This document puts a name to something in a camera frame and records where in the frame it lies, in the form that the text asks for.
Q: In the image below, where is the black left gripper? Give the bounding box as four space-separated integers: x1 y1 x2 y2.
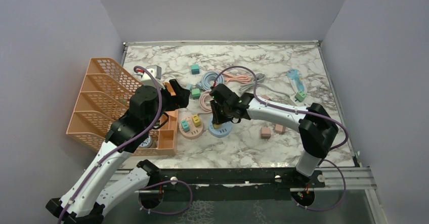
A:
146 79 190 130

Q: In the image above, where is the brown-pink charger cube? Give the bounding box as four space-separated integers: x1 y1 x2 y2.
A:
261 95 271 100

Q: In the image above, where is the pink charger cube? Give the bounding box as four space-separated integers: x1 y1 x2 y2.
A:
274 124 285 135
260 127 271 139

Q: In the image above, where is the teal charger cube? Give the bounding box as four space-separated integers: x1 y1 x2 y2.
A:
181 119 190 132
190 64 200 75

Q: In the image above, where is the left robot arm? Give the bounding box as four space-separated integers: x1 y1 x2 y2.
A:
46 79 191 223

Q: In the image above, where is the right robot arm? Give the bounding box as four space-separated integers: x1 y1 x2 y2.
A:
209 84 338 187

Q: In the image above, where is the blue round power socket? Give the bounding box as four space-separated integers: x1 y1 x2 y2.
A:
208 121 233 138

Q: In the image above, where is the green charger cube left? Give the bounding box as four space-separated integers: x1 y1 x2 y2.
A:
191 88 201 100

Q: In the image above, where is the pink round power socket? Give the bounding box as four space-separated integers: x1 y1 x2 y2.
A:
179 115 204 140

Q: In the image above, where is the round patterned tape tin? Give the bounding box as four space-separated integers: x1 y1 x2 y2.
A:
139 136 153 149

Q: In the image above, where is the orange plastic desk organizer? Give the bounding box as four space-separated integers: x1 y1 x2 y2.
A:
66 58 179 156

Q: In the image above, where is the green charger on white strip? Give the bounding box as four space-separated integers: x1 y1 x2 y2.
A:
294 91 307 102

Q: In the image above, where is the pink coiled cable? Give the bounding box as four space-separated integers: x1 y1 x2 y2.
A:
199 91 213 113

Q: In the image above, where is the blue coiled cable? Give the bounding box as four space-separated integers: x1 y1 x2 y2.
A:
200 71 226 91

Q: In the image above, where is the pink strip cable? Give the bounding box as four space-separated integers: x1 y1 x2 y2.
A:
218 71 252 85

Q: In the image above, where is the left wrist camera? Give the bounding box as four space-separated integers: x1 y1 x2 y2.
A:
133 65 165 89

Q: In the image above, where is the grey bundled cable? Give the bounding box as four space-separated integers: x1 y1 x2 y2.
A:
238 73 291 98

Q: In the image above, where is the black metal base rail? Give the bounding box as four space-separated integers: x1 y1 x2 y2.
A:
110 167 373 201

